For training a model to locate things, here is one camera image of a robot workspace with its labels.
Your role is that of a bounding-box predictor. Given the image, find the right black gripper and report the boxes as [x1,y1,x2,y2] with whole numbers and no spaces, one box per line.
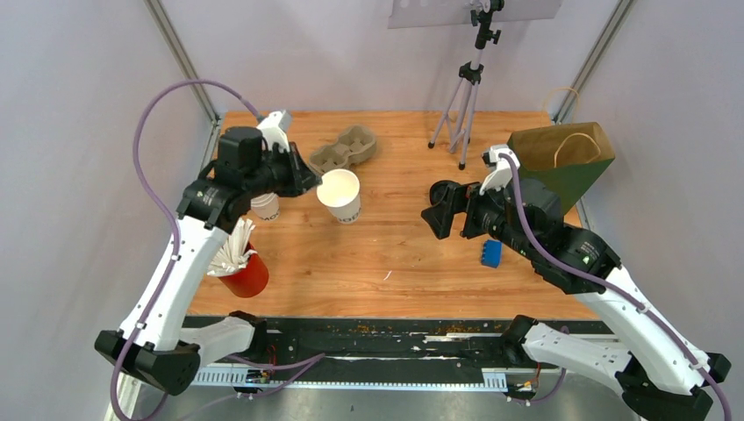
[421,173,536,260]

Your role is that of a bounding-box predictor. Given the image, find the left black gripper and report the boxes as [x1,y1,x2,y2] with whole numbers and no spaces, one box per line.
[244,140,322,198]

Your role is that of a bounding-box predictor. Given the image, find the white paper coffee cup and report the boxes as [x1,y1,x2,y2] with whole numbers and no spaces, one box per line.
[316,168,361,225]

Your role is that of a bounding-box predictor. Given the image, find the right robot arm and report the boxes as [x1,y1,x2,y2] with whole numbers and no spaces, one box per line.
[421,179,731,420]

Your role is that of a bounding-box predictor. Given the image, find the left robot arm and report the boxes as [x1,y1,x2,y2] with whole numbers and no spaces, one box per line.
[94,121,321,396]

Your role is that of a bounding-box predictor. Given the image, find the stack of white paper cups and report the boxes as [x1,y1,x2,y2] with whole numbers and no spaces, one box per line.
[251,193,280,221]

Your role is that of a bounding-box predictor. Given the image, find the cardboard cup carrier tray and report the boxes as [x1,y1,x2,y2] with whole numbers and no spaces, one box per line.
[309,125,377,174]

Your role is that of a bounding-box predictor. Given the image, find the blue toy brick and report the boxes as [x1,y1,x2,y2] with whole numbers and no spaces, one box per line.
[480,239,503,268]

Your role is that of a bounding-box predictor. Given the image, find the red cup holder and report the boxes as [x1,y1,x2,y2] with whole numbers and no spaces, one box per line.
[219,253,269,298]

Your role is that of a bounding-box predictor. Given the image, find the green paper bag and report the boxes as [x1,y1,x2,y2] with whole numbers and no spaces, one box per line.
[507,122,615,214]

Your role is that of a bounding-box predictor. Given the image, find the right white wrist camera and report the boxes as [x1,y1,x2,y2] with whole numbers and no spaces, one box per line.
[479,144,520,196]

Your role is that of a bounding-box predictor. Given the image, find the camera tripod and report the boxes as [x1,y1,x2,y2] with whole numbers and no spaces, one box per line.
[427,0,505,170]

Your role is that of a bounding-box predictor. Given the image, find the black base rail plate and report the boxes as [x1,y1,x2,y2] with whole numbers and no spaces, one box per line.
[174,315,618,388]

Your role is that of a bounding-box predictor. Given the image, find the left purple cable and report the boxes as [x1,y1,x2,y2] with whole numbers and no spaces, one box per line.
[109,79,262,421]

